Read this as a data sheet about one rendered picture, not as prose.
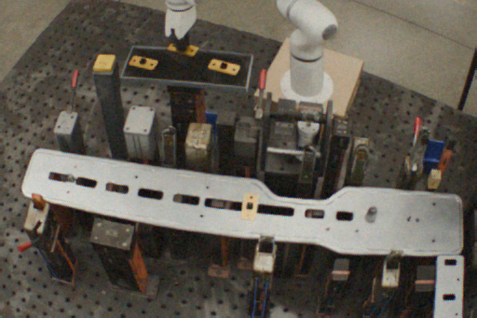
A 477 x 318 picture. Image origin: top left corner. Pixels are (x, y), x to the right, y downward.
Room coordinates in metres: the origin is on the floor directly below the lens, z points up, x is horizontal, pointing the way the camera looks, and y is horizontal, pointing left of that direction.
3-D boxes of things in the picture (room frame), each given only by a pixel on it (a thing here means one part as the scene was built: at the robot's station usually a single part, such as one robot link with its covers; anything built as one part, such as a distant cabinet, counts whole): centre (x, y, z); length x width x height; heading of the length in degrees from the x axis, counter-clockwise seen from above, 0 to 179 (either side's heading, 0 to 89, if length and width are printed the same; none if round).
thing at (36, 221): (0.81, 0.57, 0.88); 0.15 x 0.11 x 0.36; 172
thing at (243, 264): (0.93, -0.03, 0.84); 0.13 x 0.05 x 0.29; 172
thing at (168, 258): (0.95, 0.18, 0.84); 0.13 x 0.11 x 0.29; 172
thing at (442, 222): (0.91, -0.01, 1.00); 1.38 x 0.22 x 0.02; 82
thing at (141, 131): (1.13, 0.27, 0.90); 0.13 x 0.10 x 0.41; 172
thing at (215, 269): (0.93, 0.05, 0.84); 0.17 x 0.06 x 0.29; 172
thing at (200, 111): (1.28, 0.15, 0.92); 0.10 x 0.08 x 0.45; 82
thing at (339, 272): (0.71, -0.28, 0.84); 0.11 x 0.08 x 0.29; 172
